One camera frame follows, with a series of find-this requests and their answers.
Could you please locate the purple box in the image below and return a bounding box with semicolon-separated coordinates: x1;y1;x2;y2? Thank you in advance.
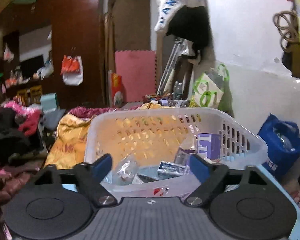
197;133;221;160

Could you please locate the yellow orange blanket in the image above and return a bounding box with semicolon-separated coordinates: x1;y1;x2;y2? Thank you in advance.
44;114;91;170

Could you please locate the blue silver small box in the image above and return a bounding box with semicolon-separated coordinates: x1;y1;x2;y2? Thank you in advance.
157;161;190;179

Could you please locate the white plastic laundry basket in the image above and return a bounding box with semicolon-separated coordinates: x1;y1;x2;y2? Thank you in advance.
84;107;269;201

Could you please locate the blue fabric bag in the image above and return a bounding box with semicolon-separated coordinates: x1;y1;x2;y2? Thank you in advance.
258;114;300;181

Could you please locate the green white shopping bag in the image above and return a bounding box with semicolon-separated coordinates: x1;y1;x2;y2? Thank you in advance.
190;63;234;117

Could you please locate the pile of dark clothes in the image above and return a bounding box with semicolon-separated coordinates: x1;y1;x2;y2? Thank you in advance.
0;106;46;167

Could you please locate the red white plastic bag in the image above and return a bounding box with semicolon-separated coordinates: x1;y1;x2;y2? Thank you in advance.
61;55;83;86

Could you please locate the pink foam mat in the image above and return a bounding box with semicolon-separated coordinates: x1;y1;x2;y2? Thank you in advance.
115;50;156;102

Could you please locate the dark red wooden wardrobe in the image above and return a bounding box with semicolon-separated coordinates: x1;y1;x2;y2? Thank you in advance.
0;0;106;108

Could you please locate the brown hanging bag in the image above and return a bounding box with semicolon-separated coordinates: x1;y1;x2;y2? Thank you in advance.
281;43;300;79

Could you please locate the black garment on hanger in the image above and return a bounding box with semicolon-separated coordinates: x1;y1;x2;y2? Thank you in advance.
166;6;211;61

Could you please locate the brown wooden door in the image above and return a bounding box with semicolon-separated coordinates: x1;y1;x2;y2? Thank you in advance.
108;0;151;51

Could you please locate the coiled beige rope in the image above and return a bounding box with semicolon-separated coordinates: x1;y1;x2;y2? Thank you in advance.
273;10;300;53

